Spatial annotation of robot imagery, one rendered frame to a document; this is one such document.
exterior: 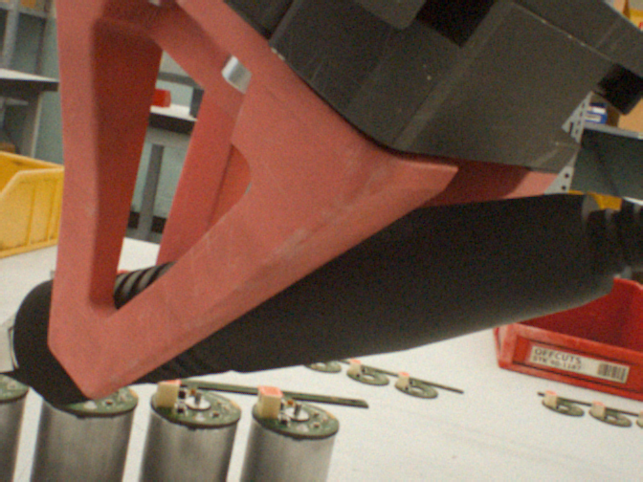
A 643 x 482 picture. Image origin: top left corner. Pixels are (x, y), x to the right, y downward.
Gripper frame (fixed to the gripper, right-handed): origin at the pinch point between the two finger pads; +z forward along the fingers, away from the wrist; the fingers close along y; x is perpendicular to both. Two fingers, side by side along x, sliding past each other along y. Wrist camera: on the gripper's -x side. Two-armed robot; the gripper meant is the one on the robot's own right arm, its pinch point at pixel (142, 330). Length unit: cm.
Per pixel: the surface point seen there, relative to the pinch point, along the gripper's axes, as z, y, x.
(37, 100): 126, -212, -213
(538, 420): 9.7, -35.7, 3.2
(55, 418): 6.2, -3.4, -2.7
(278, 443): 4.4, -7.4, 1.1
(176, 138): 87, -191, -138
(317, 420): 3.9, -8.9, 1.1
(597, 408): 8.2, -39.9, 4.8
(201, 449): 5.2, -5.8, 0.0
